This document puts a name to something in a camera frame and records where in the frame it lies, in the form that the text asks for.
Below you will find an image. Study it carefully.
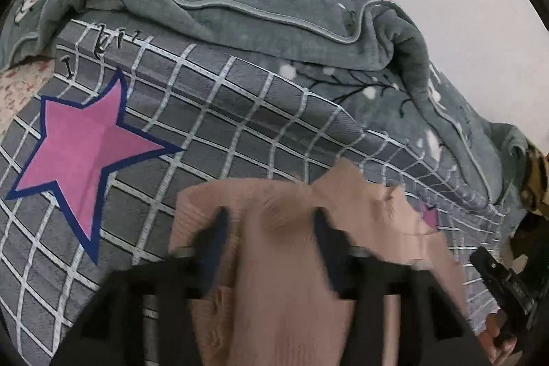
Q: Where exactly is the grey-green fleece blanket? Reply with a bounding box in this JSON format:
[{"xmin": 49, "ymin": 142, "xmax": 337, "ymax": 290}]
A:
[{"xmin": 0, "ymin": 0, "xmax": 533, "ymax": 212}]

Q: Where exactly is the person's right hand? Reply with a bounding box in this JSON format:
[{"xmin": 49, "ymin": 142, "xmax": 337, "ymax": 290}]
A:
[{"xmin": 477, "ymin": 308, "xmax": 521, "ymax": 366}]

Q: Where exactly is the pink knit sweater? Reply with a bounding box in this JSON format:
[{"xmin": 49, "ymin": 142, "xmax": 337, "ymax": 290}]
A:
[{"xmin": 169, "ymin": 158, "xmax": 472, "ymax": 366}]

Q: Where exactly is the brown jacket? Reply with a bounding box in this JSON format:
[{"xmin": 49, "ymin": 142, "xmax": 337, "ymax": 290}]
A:
[{"xmin": 519, "ymin": 139, "xmax": 549, "ymax": 216}]

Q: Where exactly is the grey grid quilt with stars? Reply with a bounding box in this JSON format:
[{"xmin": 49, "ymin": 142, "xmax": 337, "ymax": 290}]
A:
[{"xmin": 0, "ymin": 19, "xmax": 509, "ymax": 366}]

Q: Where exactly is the floral bed sheet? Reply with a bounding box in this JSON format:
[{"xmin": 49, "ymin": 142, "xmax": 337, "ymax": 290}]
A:
[{"xmin": 0, "ymin": 57, "xmax": 56, "ymax": 135}]

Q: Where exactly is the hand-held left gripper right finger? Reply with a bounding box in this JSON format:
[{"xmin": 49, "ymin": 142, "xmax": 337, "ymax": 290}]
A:
[{"xmin": 313, "ymin": 208, "xmax": 490, "ymax": 366}]

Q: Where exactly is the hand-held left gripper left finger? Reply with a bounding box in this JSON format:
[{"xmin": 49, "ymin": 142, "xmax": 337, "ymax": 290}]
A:
[{"xmin": 51, "ymin": 208, "xmax": 230, "ymax": 366}]

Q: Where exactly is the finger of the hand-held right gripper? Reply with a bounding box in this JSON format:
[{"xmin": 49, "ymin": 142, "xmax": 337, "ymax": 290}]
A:
[{"xmin": 469, "ymin": 246, "xmax": 514, "ymax": 290}]

